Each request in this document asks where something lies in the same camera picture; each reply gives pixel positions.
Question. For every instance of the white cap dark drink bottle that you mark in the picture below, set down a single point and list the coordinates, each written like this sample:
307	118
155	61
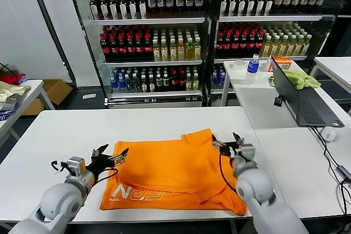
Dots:
151	84
166	82
159	83
144	84

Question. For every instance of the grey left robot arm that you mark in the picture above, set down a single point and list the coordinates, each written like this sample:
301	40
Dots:
57	204

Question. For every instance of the brown cardboard box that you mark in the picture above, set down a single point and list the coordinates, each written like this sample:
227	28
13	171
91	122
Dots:
59	91

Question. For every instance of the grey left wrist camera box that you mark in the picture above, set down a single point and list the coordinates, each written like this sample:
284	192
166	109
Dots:
76	166

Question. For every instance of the white table with tape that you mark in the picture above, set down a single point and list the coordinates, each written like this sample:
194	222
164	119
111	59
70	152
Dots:
224	94

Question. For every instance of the green cap brown tea bottle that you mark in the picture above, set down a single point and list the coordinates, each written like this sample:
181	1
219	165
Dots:
232	5
269	5
242	5
260	5
94	9
224	5
113	9
250	5
104	9
123	9
142	9
132	9

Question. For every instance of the blue label water bottle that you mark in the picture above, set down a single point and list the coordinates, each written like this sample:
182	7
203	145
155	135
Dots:
251	69

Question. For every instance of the beige cloth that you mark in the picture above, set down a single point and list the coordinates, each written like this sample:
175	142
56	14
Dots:
11	90

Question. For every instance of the white flat floor object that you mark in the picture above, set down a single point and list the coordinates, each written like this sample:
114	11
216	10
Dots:
89	96

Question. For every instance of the dark drink bottle beige label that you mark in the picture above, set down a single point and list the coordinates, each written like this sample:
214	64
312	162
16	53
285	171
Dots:
278	1
287	1

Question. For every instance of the grey usb hub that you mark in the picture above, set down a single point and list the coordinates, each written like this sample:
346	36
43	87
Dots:
344	173

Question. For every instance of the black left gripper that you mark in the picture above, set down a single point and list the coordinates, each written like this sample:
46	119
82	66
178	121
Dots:
100	166

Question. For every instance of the white tape roll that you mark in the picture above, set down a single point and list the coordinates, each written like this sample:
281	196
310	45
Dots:
234	67

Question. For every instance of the red cloth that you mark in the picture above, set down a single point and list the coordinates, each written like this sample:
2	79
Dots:
13	78

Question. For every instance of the blue striped cloth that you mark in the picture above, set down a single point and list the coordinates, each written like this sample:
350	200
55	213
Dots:
5	114

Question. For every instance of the orange t-shirt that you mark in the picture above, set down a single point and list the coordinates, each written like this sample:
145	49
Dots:
170	168

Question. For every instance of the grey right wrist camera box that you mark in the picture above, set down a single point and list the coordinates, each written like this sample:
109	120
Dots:
246	151

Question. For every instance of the red cap cola bottle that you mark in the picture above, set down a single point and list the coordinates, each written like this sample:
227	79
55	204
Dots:
251	42
174	82
113	49
227	43
235	43
259	42
122	49
181	82
220	43
131	48
104	49
148	48
243	43
139	48

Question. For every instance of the dark grey open laptop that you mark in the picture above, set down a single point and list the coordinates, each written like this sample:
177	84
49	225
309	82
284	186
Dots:
310	108

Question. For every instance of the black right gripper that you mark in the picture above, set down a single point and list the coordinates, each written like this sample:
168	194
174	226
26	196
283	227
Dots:
230	150

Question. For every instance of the black laptop dongle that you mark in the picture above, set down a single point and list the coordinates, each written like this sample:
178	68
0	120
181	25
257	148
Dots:
277	102

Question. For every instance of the grey cloth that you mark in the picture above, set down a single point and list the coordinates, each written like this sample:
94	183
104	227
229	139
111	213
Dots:
8	105

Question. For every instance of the small blue drink bottle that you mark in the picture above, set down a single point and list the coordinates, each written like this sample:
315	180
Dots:
221	78
121	84
215	78
113	84

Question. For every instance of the black drinks display cooler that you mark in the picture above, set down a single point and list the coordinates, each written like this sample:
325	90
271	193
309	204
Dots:
271	18
148	21

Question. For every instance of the orange cardboard box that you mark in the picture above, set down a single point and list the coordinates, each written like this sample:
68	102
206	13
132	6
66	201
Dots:
283	64

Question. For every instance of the yellow tea bottle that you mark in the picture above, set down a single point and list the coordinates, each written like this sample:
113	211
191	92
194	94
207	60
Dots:
306	46
299	46
266	47
291	46
181	51
197	50
195	82
274	47
164	51
283	47
173	51
188	82
189	51
156	51

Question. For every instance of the white computer mouse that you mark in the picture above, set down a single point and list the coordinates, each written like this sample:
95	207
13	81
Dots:
329	134

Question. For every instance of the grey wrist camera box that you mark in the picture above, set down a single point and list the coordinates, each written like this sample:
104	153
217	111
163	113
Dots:
76	166
246	151

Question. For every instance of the green crumpled cloth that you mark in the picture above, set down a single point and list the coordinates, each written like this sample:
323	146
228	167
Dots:
299	79

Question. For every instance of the white table with clothes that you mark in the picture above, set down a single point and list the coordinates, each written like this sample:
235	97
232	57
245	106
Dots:
48	102

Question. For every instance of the empty white table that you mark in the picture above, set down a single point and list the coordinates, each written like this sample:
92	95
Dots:
337	69

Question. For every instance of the green tint clear bottle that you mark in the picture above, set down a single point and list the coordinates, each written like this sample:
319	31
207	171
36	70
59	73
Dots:
129	84
136	84

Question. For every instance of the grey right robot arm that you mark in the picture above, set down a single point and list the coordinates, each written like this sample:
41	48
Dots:
257	187

